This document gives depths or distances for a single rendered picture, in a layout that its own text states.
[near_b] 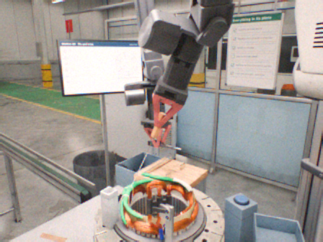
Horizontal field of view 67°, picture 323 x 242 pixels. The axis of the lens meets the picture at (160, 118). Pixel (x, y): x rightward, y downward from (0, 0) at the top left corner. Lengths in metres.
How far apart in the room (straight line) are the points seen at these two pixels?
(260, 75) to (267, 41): 0.34
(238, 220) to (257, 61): 2.11
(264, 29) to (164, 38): 2.34
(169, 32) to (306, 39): 0.43
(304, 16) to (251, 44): 2.01
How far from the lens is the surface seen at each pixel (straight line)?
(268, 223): 0.78
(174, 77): 0.50
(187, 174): 0.91
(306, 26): 0.79
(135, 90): 0.77
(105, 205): 0.60
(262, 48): 2.75
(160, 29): 0.46
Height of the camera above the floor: 1.49
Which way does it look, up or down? 15 degrees down
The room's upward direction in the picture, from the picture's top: straight up
